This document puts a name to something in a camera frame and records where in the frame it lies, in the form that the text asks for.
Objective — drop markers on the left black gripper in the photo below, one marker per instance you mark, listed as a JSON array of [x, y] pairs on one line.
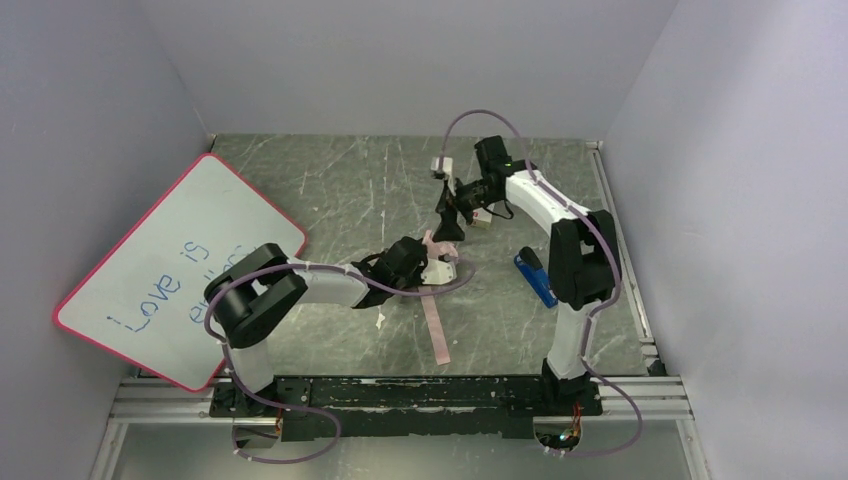
[[418, 265]]

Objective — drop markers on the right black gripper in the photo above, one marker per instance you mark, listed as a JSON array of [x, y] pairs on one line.
[[452, 201]]

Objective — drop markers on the pink and black umbrella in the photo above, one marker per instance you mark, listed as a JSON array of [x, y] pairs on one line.
[[443, 251]]

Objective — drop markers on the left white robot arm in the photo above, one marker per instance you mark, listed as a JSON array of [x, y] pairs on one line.
[[250, 299]]

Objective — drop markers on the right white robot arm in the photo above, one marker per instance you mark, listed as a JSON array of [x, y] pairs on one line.
[[584, 268]]

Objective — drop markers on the small white cardboard box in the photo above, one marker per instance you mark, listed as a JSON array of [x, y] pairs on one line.
[[482, 218]]

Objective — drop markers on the blue marker pen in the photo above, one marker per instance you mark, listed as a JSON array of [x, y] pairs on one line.
[[531, 268]]

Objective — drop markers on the red framed whiteboard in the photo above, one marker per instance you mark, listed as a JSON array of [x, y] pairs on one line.
[[144, 301]]

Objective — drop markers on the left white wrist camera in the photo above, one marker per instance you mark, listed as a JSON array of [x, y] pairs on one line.
[[438, 272]]

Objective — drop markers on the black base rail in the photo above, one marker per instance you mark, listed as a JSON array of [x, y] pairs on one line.
[[318, 407]]

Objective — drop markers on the aluminium frame rail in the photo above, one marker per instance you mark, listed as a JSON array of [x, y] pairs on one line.
[[640, 400]]

